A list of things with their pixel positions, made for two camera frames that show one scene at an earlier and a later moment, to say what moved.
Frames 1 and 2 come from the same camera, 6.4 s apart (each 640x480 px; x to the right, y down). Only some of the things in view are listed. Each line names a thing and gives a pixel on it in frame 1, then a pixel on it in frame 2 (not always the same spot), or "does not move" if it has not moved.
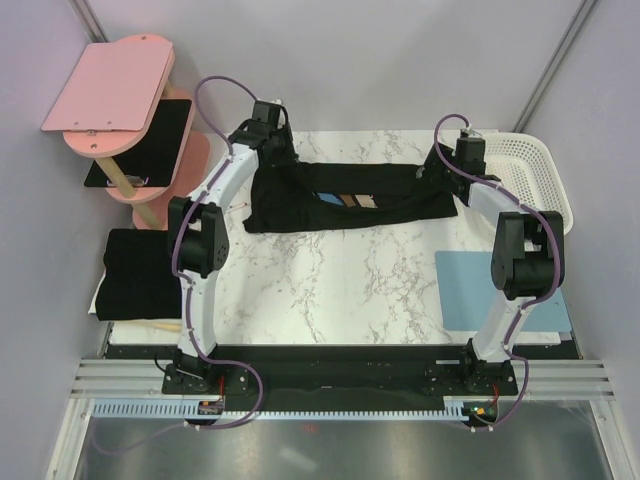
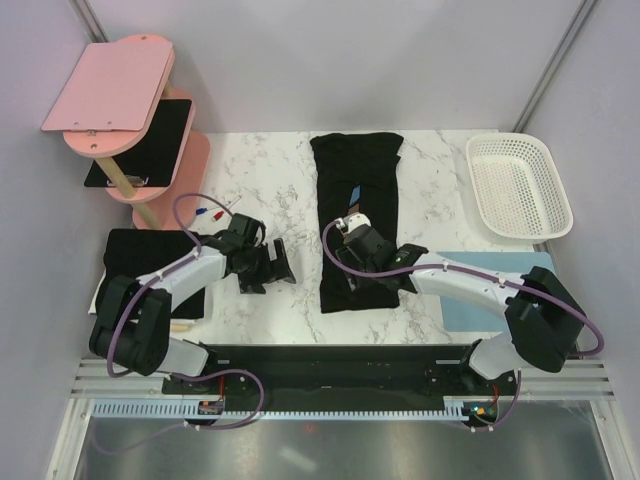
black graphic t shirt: (303, 195) → (357, 171)
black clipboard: (150, 161) does not move
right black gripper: (441, 155) → (355, 280)
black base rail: (339, 377) does not move
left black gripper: (290, 156) → (254, 284)
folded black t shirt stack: (140, 280) does not move
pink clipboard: (113, 86) does not move
